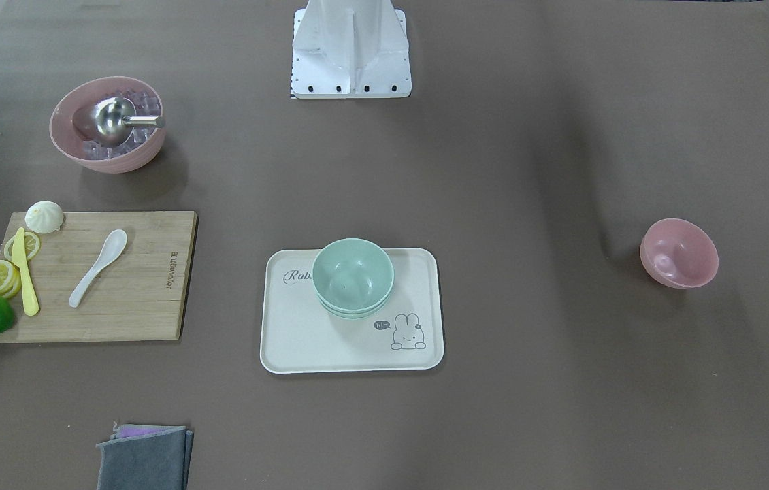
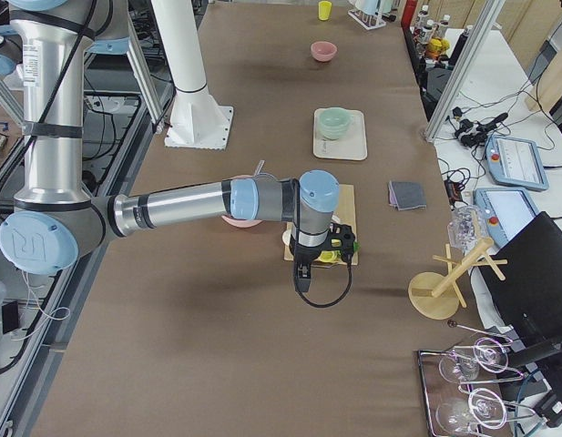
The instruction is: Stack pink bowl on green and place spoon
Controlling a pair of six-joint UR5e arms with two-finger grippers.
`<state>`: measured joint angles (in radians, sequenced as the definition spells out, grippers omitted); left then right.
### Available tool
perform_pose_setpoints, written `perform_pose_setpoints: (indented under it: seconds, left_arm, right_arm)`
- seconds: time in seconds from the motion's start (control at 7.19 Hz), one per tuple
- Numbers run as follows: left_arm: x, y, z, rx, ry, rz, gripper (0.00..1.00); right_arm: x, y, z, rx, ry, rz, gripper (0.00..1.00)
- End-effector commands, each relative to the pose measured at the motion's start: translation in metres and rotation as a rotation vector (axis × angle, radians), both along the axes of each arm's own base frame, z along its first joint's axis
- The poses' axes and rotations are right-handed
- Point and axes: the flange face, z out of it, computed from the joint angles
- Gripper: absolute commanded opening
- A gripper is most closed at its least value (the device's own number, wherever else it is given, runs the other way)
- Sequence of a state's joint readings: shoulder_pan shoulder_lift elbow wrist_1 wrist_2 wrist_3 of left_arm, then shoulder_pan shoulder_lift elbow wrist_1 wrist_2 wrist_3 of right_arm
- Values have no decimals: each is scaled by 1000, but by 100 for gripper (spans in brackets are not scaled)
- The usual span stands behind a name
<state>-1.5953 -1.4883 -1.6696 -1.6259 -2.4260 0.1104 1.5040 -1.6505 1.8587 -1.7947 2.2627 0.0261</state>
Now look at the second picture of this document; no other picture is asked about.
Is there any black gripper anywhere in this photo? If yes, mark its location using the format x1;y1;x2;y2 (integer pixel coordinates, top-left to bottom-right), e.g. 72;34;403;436
292;223;355;291

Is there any small pink bowl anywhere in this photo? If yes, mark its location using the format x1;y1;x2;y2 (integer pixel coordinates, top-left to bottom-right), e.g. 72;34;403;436
310;41;338;63

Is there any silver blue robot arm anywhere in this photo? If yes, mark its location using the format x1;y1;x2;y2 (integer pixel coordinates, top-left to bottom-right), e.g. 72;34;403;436
0;1;354;293

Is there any large pink bowl with ice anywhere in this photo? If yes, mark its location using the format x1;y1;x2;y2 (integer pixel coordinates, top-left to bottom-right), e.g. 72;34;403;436
222;175;261;229

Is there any green bowl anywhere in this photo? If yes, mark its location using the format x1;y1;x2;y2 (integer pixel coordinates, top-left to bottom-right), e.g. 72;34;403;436
318;107;352;140

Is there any upper lemon slice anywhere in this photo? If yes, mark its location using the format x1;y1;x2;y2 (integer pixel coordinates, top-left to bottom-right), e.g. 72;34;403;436
317;250;340;263

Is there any bamboo cutting board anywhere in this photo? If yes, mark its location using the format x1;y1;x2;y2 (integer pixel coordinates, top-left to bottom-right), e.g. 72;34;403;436
283;184;357;268

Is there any white steamed bun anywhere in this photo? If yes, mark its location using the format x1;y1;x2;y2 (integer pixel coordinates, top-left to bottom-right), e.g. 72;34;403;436
281;229;291;246

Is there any grey folded cloth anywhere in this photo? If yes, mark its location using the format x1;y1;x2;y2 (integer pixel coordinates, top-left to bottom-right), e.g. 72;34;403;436
388;180;427;210

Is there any cream rabbit tray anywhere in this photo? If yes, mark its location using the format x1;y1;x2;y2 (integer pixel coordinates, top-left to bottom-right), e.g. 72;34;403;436
312;107;367;161

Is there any wooden cup tree stand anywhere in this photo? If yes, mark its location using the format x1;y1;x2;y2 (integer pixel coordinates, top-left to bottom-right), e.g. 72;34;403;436
408;237;508;320

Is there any clear glass mug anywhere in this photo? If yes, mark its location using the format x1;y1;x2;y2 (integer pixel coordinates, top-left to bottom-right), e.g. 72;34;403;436
447;205;488;253

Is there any lower teach pendant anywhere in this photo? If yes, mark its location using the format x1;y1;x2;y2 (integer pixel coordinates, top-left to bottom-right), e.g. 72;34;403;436
474;187;539;248

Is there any teach pendant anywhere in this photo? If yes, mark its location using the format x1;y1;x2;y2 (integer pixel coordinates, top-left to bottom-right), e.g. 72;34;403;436
474;187;539;248
485;135;549;191

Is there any upper teach pendant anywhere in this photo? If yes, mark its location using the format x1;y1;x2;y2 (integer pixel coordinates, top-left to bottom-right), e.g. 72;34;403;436
485;135;549;191

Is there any upper wine glass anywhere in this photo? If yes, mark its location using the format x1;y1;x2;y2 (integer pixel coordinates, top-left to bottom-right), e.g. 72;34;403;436
439;337;508;384

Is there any wine glass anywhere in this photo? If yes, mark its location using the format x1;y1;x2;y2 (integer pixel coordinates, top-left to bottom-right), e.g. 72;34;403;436
435;388;507;436
439;337;508;384

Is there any black monitor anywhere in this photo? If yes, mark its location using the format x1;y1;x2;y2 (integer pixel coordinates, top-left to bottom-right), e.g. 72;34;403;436
494;210;562;379

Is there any lower wine glass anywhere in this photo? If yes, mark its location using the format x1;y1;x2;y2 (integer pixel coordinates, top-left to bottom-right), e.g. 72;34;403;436
435;388;507;436

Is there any white dish rack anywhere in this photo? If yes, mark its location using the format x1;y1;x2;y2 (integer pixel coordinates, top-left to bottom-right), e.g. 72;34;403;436
348;0;400;30

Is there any yellow cup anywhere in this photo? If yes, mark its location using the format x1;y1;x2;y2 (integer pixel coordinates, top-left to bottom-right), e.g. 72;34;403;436
318;0;332;21

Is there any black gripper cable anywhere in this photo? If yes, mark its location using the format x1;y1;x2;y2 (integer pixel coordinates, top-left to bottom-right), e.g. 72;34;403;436
294;254;354;310

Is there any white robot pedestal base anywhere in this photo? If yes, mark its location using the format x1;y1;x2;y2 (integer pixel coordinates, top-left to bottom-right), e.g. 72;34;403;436
151;0;233;150

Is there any wire glass rack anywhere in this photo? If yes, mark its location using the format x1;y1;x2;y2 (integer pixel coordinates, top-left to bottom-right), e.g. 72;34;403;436
416;334;538;436

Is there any aluminium frame post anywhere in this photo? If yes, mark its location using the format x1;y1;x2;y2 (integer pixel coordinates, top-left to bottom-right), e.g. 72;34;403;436
424;0;506;143

